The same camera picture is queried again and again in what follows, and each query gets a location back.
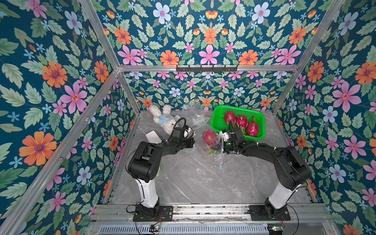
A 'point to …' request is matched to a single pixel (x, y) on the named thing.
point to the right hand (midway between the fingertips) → (214, 144)
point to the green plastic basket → (218, 123)
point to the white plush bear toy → (165, 118)
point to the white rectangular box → (152, 137)
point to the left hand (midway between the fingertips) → (196, 140)
